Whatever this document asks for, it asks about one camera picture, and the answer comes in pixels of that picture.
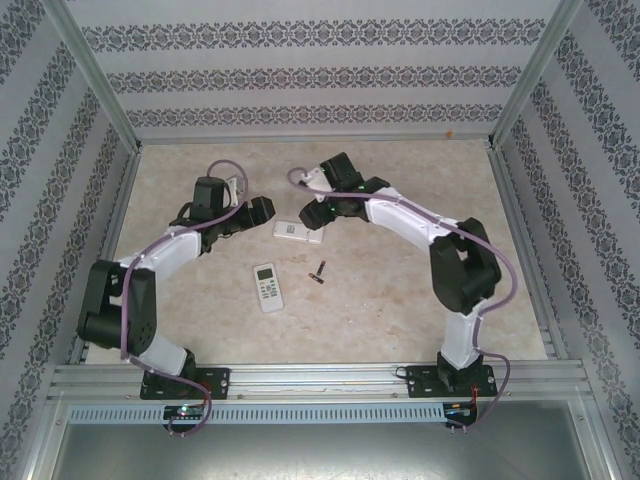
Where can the white remote control back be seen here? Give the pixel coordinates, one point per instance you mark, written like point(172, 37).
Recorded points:
point(290, 231)

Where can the small black battery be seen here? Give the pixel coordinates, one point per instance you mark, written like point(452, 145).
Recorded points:
point(321, 267)
point(316, 279)

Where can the white remote control with display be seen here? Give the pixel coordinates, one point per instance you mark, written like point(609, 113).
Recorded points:
point(269, 287)

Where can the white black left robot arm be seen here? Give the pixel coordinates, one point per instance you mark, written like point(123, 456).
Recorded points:
point(165, 250)

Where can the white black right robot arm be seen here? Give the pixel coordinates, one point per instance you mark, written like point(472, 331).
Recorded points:
point(400, 222)

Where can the small circuit board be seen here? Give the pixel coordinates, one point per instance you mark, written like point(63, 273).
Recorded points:
point(459, 408)
point(185, 411)

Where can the grey metal sheet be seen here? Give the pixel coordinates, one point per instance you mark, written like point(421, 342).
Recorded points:
point(320, 455)

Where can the aluminium back rail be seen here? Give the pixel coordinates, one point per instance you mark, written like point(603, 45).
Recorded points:
point(300, 138)

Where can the aluminium side rail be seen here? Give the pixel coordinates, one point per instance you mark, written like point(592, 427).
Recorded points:
point(528, 250)
point(111, 240)

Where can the aluminium mounting rail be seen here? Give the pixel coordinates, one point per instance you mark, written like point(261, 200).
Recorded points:
point(320, 382)

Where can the aluminium frame post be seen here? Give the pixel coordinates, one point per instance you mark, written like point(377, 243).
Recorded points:
point(97, 75)
point(532, 75)

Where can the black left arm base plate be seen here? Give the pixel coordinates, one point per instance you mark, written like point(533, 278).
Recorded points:
point(215, 382)

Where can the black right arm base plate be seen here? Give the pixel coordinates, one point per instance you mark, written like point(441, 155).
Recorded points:
point(422, 382)

